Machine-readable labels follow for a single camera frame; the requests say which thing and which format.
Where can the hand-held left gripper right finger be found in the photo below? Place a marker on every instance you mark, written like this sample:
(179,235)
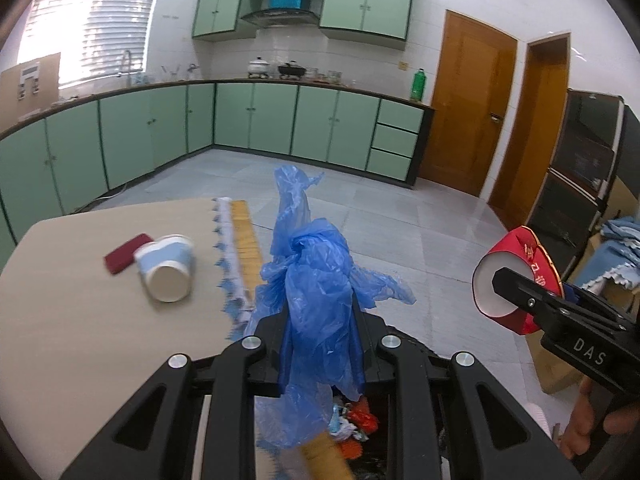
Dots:
(372,355)

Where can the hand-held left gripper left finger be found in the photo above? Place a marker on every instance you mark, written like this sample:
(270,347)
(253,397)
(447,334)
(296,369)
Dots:
(270,360)

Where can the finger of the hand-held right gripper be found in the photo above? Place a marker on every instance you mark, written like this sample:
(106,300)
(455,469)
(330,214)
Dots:
(520,292)
(574,295)

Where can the red paper cup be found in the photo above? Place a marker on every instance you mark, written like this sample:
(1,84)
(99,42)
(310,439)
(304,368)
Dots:
(520,255)

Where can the black trash bin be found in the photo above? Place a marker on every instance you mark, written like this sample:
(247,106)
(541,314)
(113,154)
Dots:
(375,440)

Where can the blue plastic bag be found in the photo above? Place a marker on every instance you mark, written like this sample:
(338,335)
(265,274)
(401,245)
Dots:
(315,285)

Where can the person's right hand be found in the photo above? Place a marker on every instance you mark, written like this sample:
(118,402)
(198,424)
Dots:
(582,420)

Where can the plain cardboard box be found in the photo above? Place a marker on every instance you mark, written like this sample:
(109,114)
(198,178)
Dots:
(550,370)

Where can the light blue cloth with lace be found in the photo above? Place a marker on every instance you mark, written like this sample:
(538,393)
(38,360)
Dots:
(605,265)

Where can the red snack packet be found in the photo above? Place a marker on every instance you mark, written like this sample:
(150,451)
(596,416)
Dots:
(362,419)

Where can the folded blue cloth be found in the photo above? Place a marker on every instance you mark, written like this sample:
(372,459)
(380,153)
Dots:
(620,232)

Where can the light blue packet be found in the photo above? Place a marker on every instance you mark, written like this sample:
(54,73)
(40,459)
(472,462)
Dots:
(341,426)

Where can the orange scrap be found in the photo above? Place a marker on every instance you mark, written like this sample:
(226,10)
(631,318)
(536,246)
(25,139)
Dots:
(350,449)

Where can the dark glass display cabinet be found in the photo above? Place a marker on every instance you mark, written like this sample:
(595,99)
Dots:
(580,170)

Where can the blue and white paper cup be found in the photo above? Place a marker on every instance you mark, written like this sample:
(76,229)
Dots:
(165,260)

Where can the open wooden door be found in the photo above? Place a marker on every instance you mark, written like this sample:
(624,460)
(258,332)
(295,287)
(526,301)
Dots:
(540,135)

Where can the dark red flat sponge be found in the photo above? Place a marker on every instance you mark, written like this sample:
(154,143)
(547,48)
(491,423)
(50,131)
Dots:
(122,257)

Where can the green cabinet drawer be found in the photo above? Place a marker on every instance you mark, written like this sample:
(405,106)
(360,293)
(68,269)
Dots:
(400,116)
(390,165)
(395,141)

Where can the closed wooden door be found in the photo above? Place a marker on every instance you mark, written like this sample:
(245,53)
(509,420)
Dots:
(465,105)

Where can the green plastic bottle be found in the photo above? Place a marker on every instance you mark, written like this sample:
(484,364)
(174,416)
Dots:
(418,87)

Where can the green kitchen base cabinets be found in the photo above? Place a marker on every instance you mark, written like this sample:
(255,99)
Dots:
(150,130)

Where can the row of glass jars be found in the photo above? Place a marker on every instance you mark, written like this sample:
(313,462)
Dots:
(327,76)

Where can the black wok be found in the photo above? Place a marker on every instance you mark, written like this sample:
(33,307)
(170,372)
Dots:
(291,70)

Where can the white cooking pot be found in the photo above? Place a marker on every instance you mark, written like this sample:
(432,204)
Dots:
(259,67)

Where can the chrome kitchen faucet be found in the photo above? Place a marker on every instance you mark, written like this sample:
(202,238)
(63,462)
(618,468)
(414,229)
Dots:
(126,65)

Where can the steel range hood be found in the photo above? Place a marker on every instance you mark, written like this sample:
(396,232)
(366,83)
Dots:
(280,17)

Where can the brown cardboard box with labels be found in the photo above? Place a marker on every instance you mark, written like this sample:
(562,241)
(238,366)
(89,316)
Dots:
(45,85)

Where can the white window blind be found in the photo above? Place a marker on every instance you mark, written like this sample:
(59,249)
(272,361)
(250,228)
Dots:
(90,15)

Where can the green wall cabinet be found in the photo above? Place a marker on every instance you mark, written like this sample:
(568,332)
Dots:
(217,10)
(367,5)

